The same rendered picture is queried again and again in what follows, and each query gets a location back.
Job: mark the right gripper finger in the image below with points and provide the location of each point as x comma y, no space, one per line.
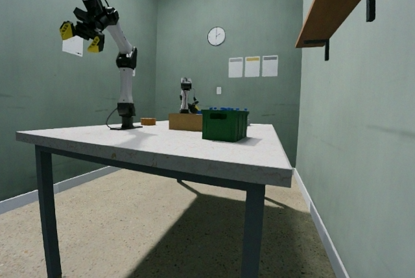
66,31
93,46

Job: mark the brown cardboard carton with grid dividers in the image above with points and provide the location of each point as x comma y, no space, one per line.
185,121

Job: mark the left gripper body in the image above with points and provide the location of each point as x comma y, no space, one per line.
192,108

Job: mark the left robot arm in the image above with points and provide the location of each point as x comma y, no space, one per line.
187,84

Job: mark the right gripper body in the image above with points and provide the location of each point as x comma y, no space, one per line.
80,30

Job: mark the dark green crate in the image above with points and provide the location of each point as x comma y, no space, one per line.
224,125

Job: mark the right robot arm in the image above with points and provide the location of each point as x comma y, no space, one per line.
109,19

